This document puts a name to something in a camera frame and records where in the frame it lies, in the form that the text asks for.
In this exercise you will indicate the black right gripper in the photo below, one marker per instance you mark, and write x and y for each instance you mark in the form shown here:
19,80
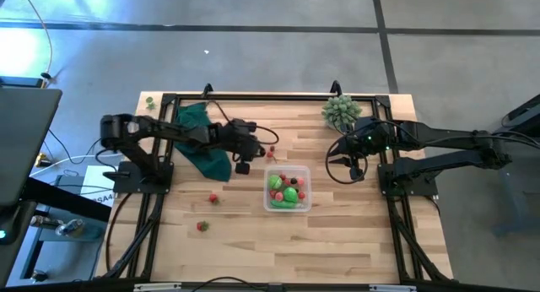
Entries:
369,136

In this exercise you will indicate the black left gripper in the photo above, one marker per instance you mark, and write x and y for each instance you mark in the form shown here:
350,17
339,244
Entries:
238,140

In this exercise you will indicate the green toy cabbage white veins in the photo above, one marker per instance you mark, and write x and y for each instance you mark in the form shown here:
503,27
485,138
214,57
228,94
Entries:
275,182

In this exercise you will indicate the pink toy berry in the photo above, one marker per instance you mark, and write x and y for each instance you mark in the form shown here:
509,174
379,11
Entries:
300,181
279,196

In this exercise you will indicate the smooth round green toy vegetable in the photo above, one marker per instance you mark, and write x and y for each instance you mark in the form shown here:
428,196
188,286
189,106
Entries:
290,195

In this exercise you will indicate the green toy pea pod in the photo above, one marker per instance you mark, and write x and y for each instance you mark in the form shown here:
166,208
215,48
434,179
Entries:
283,204

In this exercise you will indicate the clear plastic tupperware container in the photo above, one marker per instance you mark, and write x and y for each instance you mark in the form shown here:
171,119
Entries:
309,207

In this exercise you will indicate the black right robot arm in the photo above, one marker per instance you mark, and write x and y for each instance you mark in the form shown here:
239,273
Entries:
443,136

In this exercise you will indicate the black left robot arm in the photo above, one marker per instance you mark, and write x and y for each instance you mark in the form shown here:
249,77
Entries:
169,131

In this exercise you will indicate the green artificial succulent plant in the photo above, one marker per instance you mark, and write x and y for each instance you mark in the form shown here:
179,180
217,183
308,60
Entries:
339,108

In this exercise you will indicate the dark green cloth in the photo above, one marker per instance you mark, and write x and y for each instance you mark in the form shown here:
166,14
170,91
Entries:
211,165

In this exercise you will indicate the small green toy leaf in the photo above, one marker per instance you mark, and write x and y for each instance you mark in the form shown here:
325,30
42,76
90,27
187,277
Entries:
149,101

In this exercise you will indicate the white table edge clamp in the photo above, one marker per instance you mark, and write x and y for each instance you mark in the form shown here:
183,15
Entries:
156,287
392,288

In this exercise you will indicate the white paper label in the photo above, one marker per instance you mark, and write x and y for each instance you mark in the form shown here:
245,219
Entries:
95,184

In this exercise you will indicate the grey metal side table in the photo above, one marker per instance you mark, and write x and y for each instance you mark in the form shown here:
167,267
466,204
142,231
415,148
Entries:
527,115

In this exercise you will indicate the black desk leg bar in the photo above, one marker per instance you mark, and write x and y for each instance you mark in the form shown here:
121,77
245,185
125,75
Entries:
63,199

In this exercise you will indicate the grey side desk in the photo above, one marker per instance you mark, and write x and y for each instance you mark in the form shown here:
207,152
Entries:
25,144

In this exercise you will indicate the black bulky floor object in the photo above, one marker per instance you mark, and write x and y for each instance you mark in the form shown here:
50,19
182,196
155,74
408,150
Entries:
14,241

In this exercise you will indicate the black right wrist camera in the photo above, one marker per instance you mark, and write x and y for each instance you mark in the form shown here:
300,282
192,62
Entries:
356,173

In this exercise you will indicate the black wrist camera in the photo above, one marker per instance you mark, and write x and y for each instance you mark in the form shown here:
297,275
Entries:
242,169
356,173

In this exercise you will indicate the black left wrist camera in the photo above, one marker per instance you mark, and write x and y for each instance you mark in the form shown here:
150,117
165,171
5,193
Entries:
242,169

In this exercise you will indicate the black aluminium table frame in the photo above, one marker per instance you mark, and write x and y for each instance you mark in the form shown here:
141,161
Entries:
274,97

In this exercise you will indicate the black frame clamp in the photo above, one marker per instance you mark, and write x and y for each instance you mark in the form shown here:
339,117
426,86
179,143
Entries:
336,88
207,90

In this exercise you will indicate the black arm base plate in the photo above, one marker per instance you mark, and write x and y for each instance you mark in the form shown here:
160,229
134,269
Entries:
126,184
417,186

